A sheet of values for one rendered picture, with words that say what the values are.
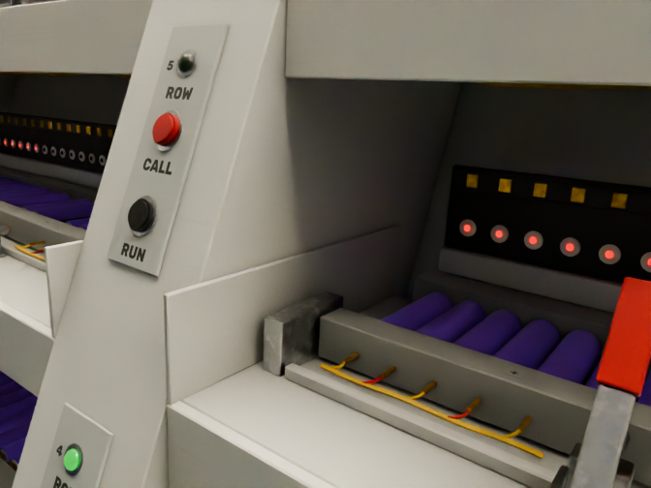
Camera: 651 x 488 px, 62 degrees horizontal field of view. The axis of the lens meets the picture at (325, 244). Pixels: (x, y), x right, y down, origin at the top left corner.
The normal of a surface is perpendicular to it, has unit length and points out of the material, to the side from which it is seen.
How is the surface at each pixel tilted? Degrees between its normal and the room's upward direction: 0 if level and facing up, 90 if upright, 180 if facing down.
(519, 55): 111
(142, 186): 90
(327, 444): 21
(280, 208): 90
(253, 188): 90
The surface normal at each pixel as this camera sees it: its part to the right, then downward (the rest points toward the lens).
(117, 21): -0.60, 0.18
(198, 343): 0.79, 0.19
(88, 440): -0.54, -0.18
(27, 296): 0.05, -0.97
